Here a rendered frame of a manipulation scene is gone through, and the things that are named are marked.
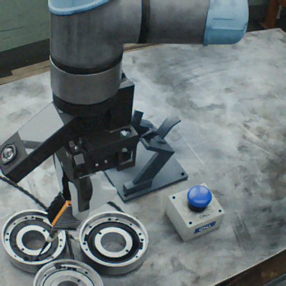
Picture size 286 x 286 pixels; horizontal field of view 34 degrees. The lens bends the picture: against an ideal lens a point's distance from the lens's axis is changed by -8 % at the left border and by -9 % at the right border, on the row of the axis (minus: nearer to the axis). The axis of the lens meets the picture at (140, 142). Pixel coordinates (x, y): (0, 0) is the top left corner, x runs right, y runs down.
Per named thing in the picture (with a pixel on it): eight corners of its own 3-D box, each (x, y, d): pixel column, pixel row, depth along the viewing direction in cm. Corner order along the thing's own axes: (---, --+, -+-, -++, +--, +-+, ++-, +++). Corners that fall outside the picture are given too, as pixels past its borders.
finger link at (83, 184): (95, 216, 59) (91, 163, 54) (83, 220, 59) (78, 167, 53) (79, 192, 62) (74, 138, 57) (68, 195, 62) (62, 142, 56)
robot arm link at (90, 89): (64, 83, 45) (38, 41, 49) (65, 119, 48) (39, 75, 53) (136, 63, 48) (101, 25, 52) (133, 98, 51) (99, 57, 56)
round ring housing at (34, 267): (60, 282, 70) (58, 270, 67) (-2, 267, 70) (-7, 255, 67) (72, 230, 77) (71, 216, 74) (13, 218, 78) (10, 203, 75)
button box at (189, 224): (184, 242, 77) (189, 226, 74) (164, 212, 82) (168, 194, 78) (225, 226, 80) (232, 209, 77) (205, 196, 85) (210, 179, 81)
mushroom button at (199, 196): (189, 225, 77) (195, 206, 74) (178, 207, 80) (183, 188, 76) (210, 216, 79) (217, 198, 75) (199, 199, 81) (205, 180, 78)
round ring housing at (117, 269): (149, 230, 79) (151, 216, 76) (142, 282, 72) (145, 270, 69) (85, 221, 79) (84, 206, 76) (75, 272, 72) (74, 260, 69)
